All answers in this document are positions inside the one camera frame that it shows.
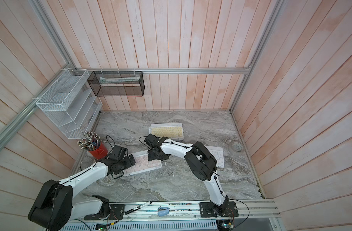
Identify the pink keyboard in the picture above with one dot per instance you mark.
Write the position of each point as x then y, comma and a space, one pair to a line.
142, 164

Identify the aluminium mounting rail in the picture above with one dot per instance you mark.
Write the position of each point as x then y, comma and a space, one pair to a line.
187, 210

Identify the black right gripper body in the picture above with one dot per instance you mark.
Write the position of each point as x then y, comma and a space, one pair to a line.
153, 156

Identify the white key keyboard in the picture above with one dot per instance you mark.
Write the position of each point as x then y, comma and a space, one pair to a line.
218, 154

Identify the white wire mesh shelf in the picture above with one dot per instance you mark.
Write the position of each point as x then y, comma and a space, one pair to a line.
69, 105

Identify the blue tape dispenser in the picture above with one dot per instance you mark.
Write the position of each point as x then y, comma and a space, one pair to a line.
163, 211

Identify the black marker pen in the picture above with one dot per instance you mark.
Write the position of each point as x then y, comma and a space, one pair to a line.
138, 207

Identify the black mesh basket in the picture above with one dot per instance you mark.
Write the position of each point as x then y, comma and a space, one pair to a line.
117, 83

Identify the aluminium frame bar back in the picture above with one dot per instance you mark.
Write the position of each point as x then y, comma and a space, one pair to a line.
214, 70

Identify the red pen cup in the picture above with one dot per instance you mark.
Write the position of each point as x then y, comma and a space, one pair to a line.
92, 143

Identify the clear tape roll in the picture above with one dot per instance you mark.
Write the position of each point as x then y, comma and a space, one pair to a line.
236, 147

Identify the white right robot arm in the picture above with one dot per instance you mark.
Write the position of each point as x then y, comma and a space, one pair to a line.
203, 165

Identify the yellow key keyboard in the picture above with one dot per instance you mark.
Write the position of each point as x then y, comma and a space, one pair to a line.
173, 131

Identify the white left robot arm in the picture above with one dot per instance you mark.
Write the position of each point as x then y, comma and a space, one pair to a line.
72, 190

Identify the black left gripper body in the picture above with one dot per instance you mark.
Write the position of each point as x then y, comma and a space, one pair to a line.
125, 163

